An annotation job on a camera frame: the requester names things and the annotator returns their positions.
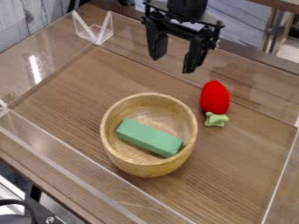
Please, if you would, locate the wooden background furniture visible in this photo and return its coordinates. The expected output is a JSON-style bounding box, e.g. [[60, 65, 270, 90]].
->
[[248, 0, 299, 55]]

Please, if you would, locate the green rectangular block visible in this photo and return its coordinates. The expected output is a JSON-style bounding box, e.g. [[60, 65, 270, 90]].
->
[[116, 119, 183, 158]]

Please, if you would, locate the clear acrylic corner bracket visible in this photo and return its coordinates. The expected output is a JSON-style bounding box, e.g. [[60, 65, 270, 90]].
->
[[71, 11, 114, 46]]

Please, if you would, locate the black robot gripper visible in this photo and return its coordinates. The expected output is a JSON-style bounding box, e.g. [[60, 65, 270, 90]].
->
[[144, 0, 224, 74]]

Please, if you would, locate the wooden bowl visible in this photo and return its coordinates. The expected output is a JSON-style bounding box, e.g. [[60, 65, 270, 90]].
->
[[100, 93, 199, 178]]

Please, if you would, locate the red plush strawberry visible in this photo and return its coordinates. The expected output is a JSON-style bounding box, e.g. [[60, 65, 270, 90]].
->
[[199, 80, 230, 127]]

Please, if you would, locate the black table leg frame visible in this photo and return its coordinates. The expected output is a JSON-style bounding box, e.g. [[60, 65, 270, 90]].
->
[[0, 183, 68, 224]]

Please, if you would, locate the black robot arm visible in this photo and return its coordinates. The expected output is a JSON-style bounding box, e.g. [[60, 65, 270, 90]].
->
[[143, 0, 224, 74]]

